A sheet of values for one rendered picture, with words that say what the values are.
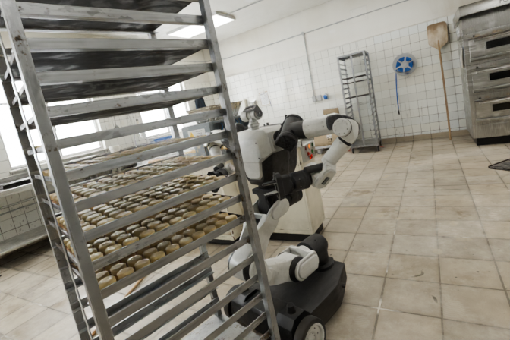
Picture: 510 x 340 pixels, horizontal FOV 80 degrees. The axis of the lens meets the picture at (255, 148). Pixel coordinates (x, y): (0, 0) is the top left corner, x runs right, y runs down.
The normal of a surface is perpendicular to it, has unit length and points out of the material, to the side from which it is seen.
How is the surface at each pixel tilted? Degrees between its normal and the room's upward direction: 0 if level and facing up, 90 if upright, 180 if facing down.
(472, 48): 91
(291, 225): 90
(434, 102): 90
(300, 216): 90
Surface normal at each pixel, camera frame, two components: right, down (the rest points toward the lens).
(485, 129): -0.50, 0.21
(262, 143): -0.04, 0.05
